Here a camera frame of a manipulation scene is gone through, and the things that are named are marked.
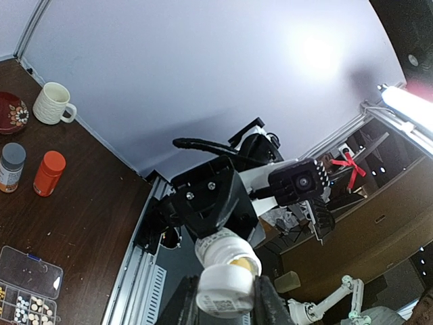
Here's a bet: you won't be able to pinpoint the ceiling tube light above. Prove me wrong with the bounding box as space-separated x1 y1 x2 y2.
377 84 432 134

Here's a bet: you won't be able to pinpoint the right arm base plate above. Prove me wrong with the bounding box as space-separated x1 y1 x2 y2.
134 197 182 255

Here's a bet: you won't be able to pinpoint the cream ribbed ceramic mug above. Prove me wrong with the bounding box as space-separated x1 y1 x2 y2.
32 82 77 125

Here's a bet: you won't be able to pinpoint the small white bottle cap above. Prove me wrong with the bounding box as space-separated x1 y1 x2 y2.
196 265 255 319

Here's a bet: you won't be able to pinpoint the clear plastic pill organizer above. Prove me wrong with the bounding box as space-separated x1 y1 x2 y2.
1 246 64 324

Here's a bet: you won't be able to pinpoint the yellow pills in organizer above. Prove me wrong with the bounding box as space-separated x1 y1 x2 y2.
0 286 6 315

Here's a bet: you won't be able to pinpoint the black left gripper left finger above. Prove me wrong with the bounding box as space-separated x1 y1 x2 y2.
157 276 199 325

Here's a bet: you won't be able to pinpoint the red floral saucer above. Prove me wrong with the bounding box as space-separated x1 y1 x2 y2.
1 91 30 135

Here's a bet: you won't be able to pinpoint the white pills in organizer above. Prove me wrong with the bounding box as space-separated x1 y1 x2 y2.
28 313 53 325

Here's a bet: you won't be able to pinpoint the aluminium frame post right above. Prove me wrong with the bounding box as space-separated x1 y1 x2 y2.
14 0 51 61

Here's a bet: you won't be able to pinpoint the small white pill bottle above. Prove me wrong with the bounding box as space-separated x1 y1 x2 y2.
195 227 263 276

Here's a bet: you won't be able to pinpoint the white pills group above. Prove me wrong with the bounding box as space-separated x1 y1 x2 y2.
14 295 30 324
30 296 52 315

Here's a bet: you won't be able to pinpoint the orange pill bottle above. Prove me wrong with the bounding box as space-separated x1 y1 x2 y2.
33 150 66 197

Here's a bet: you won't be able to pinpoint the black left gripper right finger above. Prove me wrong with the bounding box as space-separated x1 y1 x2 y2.
253 276 294 325

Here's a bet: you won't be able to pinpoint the red ribbon bow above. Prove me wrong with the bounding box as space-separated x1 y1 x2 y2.
331 152 366 192

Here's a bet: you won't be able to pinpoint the grey capped vitamin bottle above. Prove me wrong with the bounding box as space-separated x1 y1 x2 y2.
1 142 26 194

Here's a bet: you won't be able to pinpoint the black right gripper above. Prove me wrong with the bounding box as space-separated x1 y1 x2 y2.
150 156 266 248

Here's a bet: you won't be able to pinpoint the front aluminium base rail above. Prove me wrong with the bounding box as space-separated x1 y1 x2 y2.
102 175 170 324

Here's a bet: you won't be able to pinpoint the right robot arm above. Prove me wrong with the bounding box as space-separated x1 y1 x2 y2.
147 118 283 247

